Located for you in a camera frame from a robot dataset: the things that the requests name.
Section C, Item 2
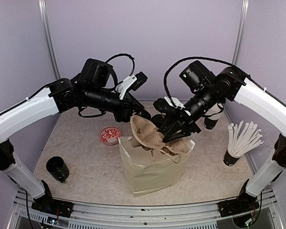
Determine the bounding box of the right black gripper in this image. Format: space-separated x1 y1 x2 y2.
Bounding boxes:
159 83 219 142

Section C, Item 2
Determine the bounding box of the brown cardboard cup carrier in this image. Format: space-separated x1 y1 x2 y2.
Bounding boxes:
130 115 195 156

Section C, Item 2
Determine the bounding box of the stack of paper cups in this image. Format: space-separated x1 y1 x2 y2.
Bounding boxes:
204 103 225 130

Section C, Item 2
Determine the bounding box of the beige paper bag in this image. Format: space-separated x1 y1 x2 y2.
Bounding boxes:
119 136 195 198

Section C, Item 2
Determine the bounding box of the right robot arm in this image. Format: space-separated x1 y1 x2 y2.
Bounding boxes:
154 56 286 212

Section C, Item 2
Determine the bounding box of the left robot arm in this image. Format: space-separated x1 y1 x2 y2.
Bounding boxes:
0 58 151 212

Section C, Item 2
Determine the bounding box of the stack of black lids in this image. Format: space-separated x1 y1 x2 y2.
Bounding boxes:
151 114 164 128

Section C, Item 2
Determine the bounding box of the red white patterned bowl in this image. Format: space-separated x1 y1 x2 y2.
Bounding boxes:
99 126 122 146

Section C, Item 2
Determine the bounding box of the cup holding straws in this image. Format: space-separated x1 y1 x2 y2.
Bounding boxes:
223 149 241 167

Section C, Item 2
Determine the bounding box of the bundle of white straws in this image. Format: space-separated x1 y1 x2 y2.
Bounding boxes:
227 121 264 158

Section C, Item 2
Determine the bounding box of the dark green black can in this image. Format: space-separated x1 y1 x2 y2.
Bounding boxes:
46 156 70 183

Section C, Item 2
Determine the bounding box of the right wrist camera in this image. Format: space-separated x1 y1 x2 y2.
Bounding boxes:
153 96 191 115

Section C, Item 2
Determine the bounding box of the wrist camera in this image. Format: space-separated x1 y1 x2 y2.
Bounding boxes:
115 72 148 100
153 96 191 115

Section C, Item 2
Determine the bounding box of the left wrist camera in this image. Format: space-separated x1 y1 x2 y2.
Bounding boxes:
115 72 148 100

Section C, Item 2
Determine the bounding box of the aluminium front rail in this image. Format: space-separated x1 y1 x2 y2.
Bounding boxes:
13 189 281 229

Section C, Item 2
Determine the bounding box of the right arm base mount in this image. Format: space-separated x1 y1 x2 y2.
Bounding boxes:
217 180 260 217

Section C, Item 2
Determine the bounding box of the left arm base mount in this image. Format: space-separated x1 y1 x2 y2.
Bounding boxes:
31 180 74 218

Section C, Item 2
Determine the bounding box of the left corner metal post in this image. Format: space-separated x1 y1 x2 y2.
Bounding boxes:
38 0 61 80

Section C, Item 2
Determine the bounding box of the corner metal post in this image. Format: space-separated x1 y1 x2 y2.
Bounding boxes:
232 0 249 65
38 0 61 80

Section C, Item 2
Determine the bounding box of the right corner metal post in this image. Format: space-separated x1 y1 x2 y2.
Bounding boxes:
232 0 249 65

